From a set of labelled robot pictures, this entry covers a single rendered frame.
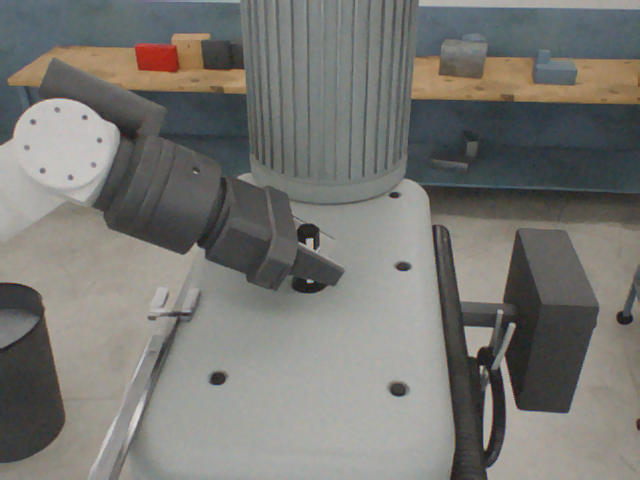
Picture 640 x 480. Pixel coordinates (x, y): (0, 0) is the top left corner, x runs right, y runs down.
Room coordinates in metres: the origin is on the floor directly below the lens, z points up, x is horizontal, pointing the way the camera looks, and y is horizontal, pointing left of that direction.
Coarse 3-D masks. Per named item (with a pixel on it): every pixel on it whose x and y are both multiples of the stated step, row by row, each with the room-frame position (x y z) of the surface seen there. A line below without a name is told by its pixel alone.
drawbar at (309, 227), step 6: (300, 228) 0.51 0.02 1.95; (306, 228) 0.51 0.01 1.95; (312, 228) 0.51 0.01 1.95; (318, 228) 0.51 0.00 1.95; (300, 234) 0.50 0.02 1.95; (306, 234) 0.50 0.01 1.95; (312, 234) 0.50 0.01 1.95; (318, 234) 0.50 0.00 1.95; (300, 240) 0.50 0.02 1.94; (318, 240) 0.50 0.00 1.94; (318, 246) 0.50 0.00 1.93; (318, 252) 0.50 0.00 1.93; (300, 282) 0.50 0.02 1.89; (306, 282) 0.50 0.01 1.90; (312, 282) 0.50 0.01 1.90; (318, 282) 0.50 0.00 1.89; (300, 288) 0.50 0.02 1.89; (306, 288) 0.50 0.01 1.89; (312, 288) 0.50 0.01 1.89; (318, 288) 0.50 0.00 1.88
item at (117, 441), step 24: (168, 312) 0.45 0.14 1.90; (192, 312) 0.45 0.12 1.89; (168, 336) 0.42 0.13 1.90; (144, 360) 0.39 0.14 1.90; (144, 384) 0.36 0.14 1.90; (120, 408) 0.34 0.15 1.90; (144, 408) 0.34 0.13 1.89; (120, 432) 0.31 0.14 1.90; (96, 456) 0.29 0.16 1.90; (120, 456) 0.29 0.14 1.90
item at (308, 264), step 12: (300, 252) 0.48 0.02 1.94; (312, 252) 0.48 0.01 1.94; (300, 264) 0.48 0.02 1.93; (312, 264) 0.48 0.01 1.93; (324, 264) 0.48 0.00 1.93; (336, 264) 0.49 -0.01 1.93; (300, 276) 0.48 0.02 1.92; (312, 276) 0.48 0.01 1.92; (324, 276) 0.48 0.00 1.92; (336, 276) 0.48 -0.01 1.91
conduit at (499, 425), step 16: (480, 352) 0.80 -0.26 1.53; (480, 368) 0.76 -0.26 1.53; (480, 384) 0.73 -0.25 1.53; (496, 384) 0.71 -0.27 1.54; (480, 400) 0.71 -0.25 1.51; (496, 400) 0.69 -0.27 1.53; (480, 416) 0.69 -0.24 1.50; (496, 416) 0.68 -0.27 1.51; (480, 432) 0.68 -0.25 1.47; (496, 432) 0.67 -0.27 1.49; (496, 448) 0.66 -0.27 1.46
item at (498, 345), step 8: (496, 320) 0.75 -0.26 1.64; (496, 328) 0.75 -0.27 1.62; (512, 328) 0.72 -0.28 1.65; (496, 336) 0.75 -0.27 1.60; (496, 344) 0.76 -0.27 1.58; (504, 344) 0.72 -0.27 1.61; (496, 352) 0.76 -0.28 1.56; (504, 352) 0.73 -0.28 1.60; (496, 360) 0.73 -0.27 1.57; (496, 368) 0.73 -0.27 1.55
